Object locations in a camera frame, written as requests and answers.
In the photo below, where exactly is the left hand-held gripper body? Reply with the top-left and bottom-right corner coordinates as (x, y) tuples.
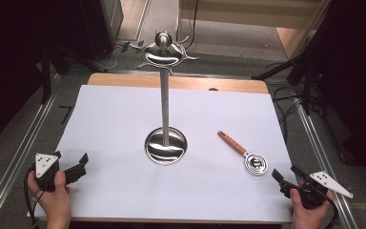
(31, 152), (68, 193)

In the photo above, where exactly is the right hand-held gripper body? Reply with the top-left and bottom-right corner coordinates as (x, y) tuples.
(279, 171), (354, 210)

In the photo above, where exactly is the egg separator with wooden handle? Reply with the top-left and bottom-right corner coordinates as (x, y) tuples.
(216, 130), (269, 177)

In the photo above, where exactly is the steel utensil stand with hooks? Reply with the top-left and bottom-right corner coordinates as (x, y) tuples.
(129, 31), (200, 166)

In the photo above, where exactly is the person's right hand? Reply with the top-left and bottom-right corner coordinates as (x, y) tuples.
(288, 187), (335, 229)

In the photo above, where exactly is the person's left hand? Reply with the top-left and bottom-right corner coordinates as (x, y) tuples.
(27, 170), (72, 229)

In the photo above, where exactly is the white paper sheet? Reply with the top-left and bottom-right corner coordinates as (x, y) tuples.
(28, 84), (295, 223)

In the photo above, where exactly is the black tripod stand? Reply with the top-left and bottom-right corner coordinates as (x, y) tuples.
(251, 0), (344, 116)
(40, 41), (109, 105)

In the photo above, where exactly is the wooden table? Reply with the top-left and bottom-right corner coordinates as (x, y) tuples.
(37, 73), (294, 225)

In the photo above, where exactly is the black curtain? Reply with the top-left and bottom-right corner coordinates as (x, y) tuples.
(0, 0), (89, 153)
(311, 0), (366, 189)

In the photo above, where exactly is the dark cabinet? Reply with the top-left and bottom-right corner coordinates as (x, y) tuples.
(79, 0), (125, 62)

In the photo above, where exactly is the light wooden furniture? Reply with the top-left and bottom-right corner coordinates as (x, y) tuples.
(176, 0), (332, 60)

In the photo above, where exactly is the metal floor rail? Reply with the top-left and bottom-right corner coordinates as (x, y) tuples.
(294, 94), (360, 229)
(0, 74), (62, 229)

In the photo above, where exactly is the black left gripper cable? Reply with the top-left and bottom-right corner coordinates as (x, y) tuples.
(23, 163), (47, 225)

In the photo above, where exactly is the black floor cable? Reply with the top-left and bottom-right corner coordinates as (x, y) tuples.
(265, 61), (324, 143)

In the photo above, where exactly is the black hanging cable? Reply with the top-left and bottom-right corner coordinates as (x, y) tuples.
(184, 0), (201, 51)

